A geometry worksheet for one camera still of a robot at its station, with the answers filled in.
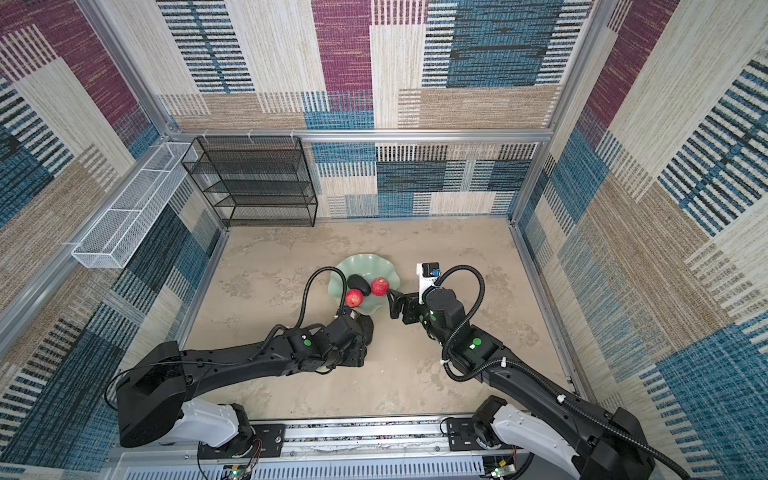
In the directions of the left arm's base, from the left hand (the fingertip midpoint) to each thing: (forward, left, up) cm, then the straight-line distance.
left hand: (361, 349), depth 82 cm
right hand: (+8, -11, +15) cm, 20 cm away
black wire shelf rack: (+57, +39, +12) cm, 70 cm away
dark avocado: (+23, +3, -2) cm, 24 cm away
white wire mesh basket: (+17, +56, +28) cm, 65 cm away
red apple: (+20, -5, -1) cm, 21 cm away
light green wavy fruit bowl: (+30, -2, -4) cm, 31 cm away
